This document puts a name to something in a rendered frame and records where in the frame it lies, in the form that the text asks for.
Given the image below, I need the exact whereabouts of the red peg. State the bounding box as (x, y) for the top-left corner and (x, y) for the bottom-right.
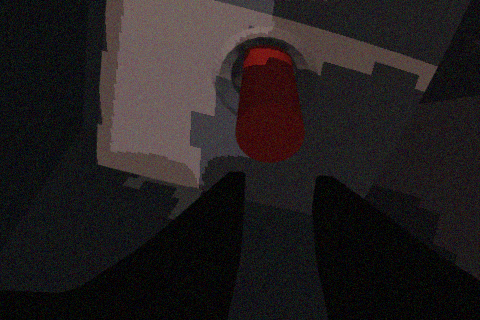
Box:
(235, 44), (305, 163)

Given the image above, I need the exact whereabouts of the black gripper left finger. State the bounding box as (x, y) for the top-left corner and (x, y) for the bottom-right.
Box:
(0, 172), (245, 320)

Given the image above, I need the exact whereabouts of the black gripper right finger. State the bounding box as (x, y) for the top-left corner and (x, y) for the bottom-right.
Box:
(312, 175), (480, 320)

